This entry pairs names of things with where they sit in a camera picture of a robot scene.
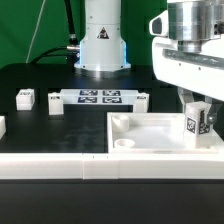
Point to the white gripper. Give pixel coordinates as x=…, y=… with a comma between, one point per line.
x=188, y=51

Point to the white square tabletop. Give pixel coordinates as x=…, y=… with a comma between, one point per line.
x=161, y=133

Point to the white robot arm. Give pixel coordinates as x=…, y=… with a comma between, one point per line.
x=102, y=49

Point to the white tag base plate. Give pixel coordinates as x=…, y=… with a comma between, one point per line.
x=98, y=97

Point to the white front fence wall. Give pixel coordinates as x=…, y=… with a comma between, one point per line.
x=110, y=166

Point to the white fence wall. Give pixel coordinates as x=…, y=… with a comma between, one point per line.
x=110, y=166
x=2, y=126

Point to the white left fence wall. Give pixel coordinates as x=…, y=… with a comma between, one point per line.
x=2, y=126

